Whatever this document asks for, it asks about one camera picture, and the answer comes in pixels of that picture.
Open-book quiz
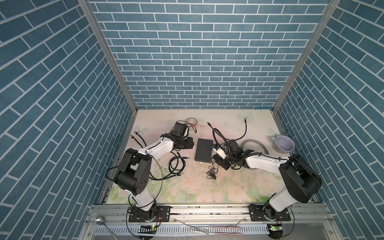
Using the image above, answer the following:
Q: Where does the aluminium mounting rail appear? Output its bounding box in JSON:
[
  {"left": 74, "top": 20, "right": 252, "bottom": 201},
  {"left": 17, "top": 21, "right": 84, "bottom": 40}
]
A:
[{"left": 80, "top": 203, "right": 342, "bottom": 240}]

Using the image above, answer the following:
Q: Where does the long black cable pair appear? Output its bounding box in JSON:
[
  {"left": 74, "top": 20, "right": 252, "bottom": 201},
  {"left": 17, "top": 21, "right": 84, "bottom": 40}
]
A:
[{"left": 104, "top": 131, "right": 149, "bottom": 182}]

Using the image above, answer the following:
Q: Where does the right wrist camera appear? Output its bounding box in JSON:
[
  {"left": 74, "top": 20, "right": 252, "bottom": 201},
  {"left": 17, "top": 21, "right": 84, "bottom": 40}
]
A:
[{"left": 214, "top": 147, "right": 227, "bottom": 160}]

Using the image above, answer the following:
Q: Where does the black power adapter with cord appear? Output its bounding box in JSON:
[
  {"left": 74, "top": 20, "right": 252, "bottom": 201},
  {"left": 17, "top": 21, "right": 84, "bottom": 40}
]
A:
[{"left": 206, "top": 159, "right": 220, "bottom": 180}]

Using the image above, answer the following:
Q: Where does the lavender ceramic mug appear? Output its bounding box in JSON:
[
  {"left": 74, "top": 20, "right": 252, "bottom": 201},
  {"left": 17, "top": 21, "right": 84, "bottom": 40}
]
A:
[{"left": 270, "top": 136, "right": 296, "bottom": 154}]

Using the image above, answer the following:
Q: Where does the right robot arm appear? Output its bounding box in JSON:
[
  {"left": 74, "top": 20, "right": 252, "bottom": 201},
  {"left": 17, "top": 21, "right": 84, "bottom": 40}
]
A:
[{"left": 213, "top": 140, "right": 322, "bottom": 219}]

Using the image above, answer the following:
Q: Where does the grey coiled ethernet cable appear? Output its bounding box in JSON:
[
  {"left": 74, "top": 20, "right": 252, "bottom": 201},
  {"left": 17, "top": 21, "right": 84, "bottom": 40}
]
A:
[{"left": 239, "top": 138, "right": 270, "bottom": 157}]

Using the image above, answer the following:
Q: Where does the short black ethernet cable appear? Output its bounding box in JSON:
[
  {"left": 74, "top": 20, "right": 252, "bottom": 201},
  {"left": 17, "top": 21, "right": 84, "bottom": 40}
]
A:
[{"left": 206, "top": 118, "right": 248, "bottom": 142}]

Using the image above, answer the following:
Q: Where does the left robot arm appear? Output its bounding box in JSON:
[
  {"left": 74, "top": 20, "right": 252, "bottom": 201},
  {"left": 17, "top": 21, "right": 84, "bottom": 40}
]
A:
[{"left": 113, "top": 122, "right": 197, "bottom": 213}]

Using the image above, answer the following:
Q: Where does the clear tape roll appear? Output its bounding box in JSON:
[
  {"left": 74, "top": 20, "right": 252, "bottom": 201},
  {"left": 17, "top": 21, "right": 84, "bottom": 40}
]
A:
[{"left": 187, "top": 118, "right": 198, "bottom": 127}]

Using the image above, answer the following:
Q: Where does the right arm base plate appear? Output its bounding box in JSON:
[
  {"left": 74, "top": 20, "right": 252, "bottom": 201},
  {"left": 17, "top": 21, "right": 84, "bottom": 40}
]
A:
[{"left": 248, "top": 204, "right": 291, "bottom": 222}]

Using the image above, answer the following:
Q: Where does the black coiled ethernet cable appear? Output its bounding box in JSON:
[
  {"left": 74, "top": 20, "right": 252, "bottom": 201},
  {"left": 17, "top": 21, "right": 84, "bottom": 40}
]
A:
[{"left": 148, "top": 151, "right": 190, "bottom": 181}]

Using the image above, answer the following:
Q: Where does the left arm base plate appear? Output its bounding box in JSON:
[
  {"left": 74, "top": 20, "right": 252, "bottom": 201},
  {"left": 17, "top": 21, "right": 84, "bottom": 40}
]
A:
[{"left": 128, "top": 205, "right": 171, "bottom": 223}]

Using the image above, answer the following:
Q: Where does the black network switch box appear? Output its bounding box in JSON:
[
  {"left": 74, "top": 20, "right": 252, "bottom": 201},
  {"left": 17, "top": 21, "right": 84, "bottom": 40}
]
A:
[{"left": 195, "top": 139, "right": 213, "bottom": 163}]

